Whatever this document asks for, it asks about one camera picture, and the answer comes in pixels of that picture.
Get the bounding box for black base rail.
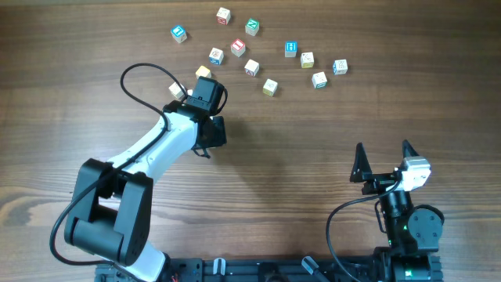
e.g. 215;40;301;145
93;256;444;282

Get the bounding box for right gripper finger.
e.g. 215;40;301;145
402;139;419;158
350;143;373;183

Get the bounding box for yellow sided picture block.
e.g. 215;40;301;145
262;79;278;96

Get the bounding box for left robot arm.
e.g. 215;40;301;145
63;77;228;281

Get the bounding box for black cable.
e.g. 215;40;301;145
49;62;189;282
326;180;402;282

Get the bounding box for blue H letter block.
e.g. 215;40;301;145
284;41;297;58

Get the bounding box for green N block top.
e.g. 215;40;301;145
245;18;260;36

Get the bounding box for blue sided picture block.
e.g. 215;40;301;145
209;48;224;65

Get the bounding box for red X letter block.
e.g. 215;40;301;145
216;7;231;25

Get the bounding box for red I letter block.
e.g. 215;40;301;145
230;39;246;57

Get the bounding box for plain cream wooden block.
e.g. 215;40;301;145
168;82;186;99

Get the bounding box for green edged picture block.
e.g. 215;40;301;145
312;71;328;89

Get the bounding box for blue edged picture block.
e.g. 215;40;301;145
333;60;348;75

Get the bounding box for yellow top wooden block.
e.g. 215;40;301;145
196;66;211;78

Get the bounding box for right black cable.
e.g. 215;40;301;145
326;180;402;282

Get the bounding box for left black cable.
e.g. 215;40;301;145
49;62;189;282

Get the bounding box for yellow edged picture block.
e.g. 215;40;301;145
301;52;315;68

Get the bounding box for blue I letter block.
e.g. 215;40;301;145
171;25;187;43

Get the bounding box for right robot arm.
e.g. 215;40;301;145
350;140;445;282

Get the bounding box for red A sided block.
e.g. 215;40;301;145
244;60;260;77

